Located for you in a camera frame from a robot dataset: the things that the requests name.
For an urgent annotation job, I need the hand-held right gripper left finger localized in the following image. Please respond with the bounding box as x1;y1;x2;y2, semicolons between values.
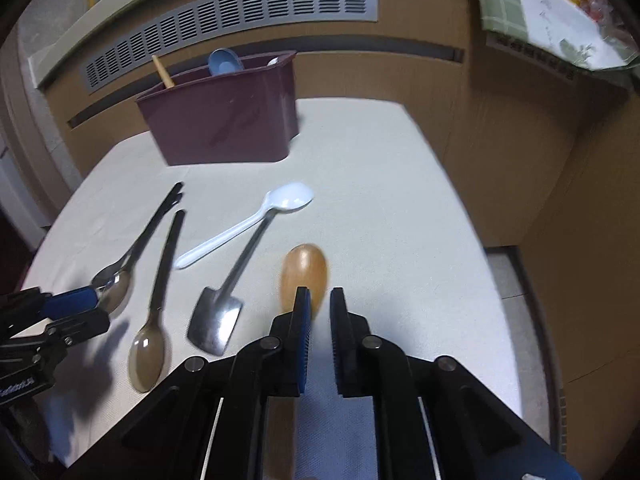
65;286;314;480

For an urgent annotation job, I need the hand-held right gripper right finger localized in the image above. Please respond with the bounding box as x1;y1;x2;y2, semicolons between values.
329;287;583;480

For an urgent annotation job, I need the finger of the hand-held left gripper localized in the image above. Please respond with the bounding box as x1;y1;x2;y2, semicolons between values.
0;285;100;334
0;308;111;369

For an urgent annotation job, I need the wooden spoon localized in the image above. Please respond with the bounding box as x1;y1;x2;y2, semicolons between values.
264;243;330;480

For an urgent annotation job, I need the brown spoon with black handle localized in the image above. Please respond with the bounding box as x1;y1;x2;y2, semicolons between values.
128;209;186;394

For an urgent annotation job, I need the metal shovel-shaped spoon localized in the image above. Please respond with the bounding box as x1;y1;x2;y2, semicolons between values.
187;209;277;357

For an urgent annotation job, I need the white plastic spoon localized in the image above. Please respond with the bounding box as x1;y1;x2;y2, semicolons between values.
174;182;315;269

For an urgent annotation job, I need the maroon plastic utensil holder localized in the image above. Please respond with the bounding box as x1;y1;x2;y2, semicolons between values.
135;50;301;167

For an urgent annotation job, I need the wooden chopstick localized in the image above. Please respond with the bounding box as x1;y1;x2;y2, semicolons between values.
152;54;176;89

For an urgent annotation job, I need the beige stone counter ledge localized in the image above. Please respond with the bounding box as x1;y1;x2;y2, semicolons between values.
27;0;477;92

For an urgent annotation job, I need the blue spoon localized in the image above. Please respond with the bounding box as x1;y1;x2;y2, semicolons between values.
207;48;245;77

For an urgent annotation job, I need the long grey vent grille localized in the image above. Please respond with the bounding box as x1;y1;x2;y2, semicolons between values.
82;0;380;95

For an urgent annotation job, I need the short grey vent grille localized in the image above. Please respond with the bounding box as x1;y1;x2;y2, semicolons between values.
485;30;577;82

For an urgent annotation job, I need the green checked towel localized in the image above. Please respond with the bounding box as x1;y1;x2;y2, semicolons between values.
472;0;640;92

